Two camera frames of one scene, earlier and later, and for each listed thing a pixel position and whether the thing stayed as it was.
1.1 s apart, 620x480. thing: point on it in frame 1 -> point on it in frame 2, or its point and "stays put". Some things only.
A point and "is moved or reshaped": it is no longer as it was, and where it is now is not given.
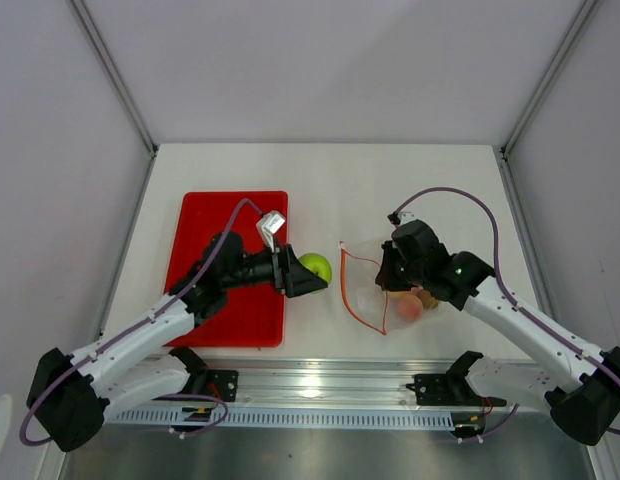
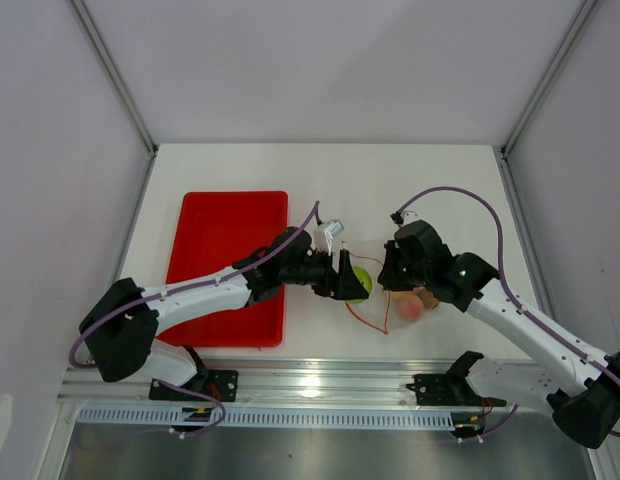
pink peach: (409, 308) stays put
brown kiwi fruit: (428, 301) stays put
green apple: (318, 264) is moved or reshaped
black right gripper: (385, 278) stays put
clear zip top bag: (390, 311) stays put
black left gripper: (289, 275) -> (343, 285)
